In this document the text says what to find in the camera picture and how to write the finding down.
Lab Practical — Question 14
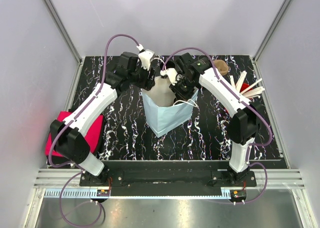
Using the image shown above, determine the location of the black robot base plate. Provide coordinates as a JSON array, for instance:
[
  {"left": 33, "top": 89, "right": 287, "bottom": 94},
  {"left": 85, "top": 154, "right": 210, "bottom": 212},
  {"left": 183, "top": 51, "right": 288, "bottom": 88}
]
[{"left": 79, "top": 160, "right": 257, "bottom": 198}]

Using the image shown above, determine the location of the white wrapped straw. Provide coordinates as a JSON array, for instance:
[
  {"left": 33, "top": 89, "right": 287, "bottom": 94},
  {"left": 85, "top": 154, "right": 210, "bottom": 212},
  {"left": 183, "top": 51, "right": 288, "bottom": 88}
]
[
  {"left": 243, "top": 87, "right": 265, "bottom": 99},
  {"left": 235, "top": 71, "right": 247, "bottom": 92},
  {"left": 230, "top": 75, "right": 240, "bottom": 92},
  {"left": 241, "top": 78, "right": 263, "bottom": 95}
]

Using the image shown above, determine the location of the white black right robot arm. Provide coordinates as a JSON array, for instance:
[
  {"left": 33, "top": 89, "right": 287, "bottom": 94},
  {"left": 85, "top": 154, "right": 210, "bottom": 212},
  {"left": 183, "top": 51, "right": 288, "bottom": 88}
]
[{"left": 161, "top": 53, "right": 261, "bottom": 186}]

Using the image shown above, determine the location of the aluminium frame post left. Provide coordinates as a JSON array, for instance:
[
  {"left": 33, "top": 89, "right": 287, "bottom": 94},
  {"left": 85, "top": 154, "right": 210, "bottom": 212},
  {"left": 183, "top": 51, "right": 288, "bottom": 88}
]
[{"left": 42, "top": 0, "right": 82, "bottom": 64}]

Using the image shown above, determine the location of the red plastic cup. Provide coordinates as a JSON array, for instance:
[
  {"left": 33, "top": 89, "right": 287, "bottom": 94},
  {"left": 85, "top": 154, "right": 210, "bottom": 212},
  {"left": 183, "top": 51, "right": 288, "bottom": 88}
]
[{"left": 223, "top": 82, "right": 252, "bottom": 113}]

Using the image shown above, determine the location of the light blue paper bag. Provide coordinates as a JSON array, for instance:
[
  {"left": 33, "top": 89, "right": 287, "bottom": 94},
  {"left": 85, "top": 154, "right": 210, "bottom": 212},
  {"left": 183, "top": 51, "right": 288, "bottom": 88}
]
[{"left": 141, "top": 75, "right": 199, "bottom": 138}]

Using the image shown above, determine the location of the aluminium frame post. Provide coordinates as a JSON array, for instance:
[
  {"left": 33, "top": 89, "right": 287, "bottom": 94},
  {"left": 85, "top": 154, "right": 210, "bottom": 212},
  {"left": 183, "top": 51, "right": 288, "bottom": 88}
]
[
  {"left": 42, "top": 0, "right": 82, "bottom": 64},
  {"left": 252, "top": 0, "right": 293, "bottom": 61}
]

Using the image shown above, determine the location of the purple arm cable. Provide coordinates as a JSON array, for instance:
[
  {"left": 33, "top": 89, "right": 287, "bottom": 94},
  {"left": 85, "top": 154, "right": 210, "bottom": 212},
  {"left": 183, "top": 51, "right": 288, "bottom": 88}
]
[
  {"left": 161, "top": 47, "right": 274, "bottom": 205},
  {"left": 47, "top": 34, "right": 143, "bottom": 225}
]

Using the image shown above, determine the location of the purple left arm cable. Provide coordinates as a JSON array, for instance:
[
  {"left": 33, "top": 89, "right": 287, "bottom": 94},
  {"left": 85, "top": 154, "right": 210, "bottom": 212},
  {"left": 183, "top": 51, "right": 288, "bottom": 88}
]
[{"left": 47, "top": 34, "right": 143, "bottom": 225}]

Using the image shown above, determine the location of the aluminium frame post right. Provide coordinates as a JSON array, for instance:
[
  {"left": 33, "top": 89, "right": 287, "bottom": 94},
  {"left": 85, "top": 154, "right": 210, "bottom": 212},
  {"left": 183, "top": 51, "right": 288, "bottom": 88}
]
[{"left": 252, "top": 0, "right": 293, "bottom": 61}]

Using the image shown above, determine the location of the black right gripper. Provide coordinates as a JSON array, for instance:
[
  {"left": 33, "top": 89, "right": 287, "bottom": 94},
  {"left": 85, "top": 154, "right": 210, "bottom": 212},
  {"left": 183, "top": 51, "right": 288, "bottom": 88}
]
[{"left": 169, "top": 77, "right": 197, "bottom": 107}]

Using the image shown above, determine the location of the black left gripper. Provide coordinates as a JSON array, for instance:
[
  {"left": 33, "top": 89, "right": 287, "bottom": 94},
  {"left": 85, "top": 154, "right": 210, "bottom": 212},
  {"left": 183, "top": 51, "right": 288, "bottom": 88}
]
[{"left": 128, "top": 60, "right": 156, "bottom": 91}]

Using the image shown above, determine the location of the pink cloth on black pad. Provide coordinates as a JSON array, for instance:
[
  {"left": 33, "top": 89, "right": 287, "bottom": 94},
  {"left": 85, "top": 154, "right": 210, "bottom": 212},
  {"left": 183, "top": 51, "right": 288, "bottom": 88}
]
[{"left": 44, "top": 111, "right": 105, "bottom": 165}]

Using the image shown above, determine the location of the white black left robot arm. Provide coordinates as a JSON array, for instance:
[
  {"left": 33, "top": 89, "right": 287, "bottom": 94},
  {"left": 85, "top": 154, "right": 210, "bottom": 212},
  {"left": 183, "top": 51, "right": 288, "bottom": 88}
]
[{"left": 50, "top": 50, "right": 155, "bottom": 186}]

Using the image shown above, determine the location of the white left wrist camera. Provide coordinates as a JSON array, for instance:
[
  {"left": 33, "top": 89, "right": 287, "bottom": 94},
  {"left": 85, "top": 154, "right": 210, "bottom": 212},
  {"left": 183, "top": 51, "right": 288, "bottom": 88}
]
[{"left": 137, "top": 44, "right": 155, "bottom": 71}]

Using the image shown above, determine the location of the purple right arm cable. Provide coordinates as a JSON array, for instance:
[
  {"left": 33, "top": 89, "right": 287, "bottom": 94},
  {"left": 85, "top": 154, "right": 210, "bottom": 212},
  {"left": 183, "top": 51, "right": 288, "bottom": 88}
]
[{"left": 161, "top": 47, "right": 274, "bottom": 205}]

